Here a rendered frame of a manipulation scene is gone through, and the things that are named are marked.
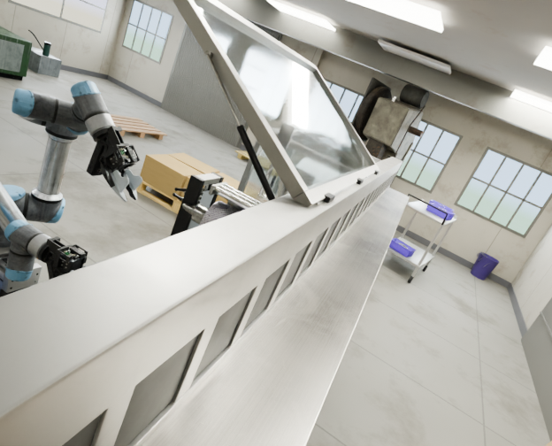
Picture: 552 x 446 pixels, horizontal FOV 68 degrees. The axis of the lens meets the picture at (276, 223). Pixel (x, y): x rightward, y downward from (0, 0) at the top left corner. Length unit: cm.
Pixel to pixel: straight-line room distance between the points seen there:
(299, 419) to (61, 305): 41
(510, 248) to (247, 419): 830
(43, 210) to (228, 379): 144
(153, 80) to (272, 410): 1106
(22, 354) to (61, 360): 2
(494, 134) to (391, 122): 202
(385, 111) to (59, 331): 741
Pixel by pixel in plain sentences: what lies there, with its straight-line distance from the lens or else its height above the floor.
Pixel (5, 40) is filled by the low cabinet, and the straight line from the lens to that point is 879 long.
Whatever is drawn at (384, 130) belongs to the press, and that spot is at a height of 172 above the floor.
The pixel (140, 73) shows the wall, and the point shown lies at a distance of 1181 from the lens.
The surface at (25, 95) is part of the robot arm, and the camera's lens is 140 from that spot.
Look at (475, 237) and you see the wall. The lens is 869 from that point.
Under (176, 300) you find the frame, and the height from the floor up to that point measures 165.
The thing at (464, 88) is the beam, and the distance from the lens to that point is 763.
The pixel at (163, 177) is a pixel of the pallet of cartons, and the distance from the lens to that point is 495.
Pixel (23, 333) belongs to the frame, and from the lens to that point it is 31.
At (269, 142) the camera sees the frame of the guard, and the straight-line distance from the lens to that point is 82.
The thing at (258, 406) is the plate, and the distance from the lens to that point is 63.
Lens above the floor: 186
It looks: 19 degrees down
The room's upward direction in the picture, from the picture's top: 23 degrees clockwise
